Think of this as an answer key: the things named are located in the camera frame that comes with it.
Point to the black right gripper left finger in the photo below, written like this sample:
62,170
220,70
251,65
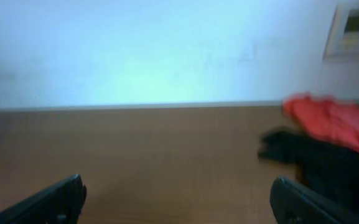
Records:
61,203

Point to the white wall control panel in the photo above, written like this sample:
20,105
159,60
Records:
343,38

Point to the black garment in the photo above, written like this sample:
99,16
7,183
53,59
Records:
328,169

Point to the red t-shirt white letters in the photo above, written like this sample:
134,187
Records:
325,119

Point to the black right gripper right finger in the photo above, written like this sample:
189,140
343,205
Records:
292,203

